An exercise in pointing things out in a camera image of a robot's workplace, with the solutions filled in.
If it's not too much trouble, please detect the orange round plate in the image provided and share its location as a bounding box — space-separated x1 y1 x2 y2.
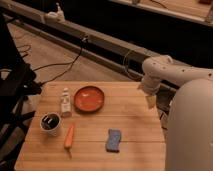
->
74 86 105 113

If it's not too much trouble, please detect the white small bottle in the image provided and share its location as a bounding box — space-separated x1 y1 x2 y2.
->
61 88 71 117

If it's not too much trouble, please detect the blue sponge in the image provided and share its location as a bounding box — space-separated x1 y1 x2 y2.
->
105 129 121 153

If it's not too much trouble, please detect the orange carrot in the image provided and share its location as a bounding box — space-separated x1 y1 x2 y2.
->
64 125 75 157

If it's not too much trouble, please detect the black floor cable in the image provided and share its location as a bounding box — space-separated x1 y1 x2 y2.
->
16 34 90 85

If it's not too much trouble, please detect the grey metal rail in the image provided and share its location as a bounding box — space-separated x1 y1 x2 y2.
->
0 0 191 84

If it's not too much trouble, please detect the white cup with dark contents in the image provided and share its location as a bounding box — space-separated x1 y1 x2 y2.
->
40 113 61 136

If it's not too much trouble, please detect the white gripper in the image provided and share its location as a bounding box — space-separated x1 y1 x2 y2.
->
138 75 161 109

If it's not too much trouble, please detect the black chair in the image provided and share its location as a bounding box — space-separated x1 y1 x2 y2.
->
0 13 44 171

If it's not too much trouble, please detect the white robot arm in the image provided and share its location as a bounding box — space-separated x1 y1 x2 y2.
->
142 55 213 171

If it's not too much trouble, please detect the white object on rail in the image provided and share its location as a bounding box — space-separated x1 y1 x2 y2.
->
45 3 65 22

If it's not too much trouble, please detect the coiled cable on rail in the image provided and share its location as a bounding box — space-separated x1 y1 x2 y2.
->
122 49 144 82

